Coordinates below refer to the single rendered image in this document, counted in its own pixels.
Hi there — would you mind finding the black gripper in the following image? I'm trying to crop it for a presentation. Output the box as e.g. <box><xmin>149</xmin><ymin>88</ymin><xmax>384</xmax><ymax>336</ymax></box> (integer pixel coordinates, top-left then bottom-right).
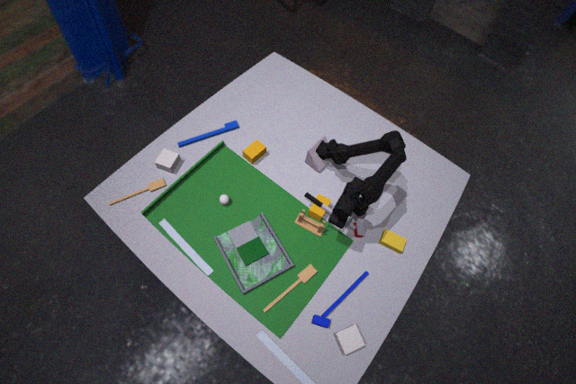
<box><xmin>328</xmin><ymin>212</ymin><xmax>347</xmax><ymax>228</ymax></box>

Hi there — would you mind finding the green rectangular mat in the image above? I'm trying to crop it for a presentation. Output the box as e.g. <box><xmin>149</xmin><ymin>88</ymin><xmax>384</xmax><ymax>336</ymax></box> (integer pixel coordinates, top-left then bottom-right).
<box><xmin>144</xmin><ymin>145</ymin><xmax>353</xmax><ymax>339</ymax></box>

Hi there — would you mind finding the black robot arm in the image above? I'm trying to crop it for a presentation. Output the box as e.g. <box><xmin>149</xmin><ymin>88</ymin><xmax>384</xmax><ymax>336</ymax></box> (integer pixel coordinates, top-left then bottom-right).
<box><xmin>316</xmin><ymin>130</ymin><xmax>407</xmax><ymax>219</ymax></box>

